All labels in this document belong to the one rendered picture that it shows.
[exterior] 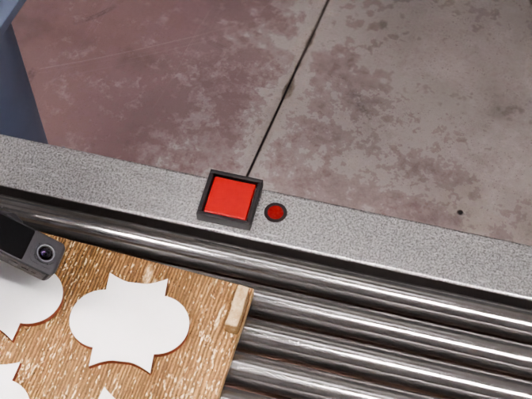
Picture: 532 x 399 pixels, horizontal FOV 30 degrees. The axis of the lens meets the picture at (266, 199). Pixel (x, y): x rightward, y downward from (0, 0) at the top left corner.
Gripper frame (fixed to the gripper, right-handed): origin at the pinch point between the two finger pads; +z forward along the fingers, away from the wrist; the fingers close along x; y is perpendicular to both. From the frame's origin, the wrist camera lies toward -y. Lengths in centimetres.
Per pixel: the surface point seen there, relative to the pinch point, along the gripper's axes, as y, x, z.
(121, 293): -14.5, -3.4, -0.4
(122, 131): 30, -89, 94
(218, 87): 11, -110, 94
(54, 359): -9.5, 7.1, 0.5
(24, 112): 29, -51, 38
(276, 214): -29.9, -22.2, 2.7
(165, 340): -22.1, 1.2, -0.4
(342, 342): -43.2, -6.2, 2.6
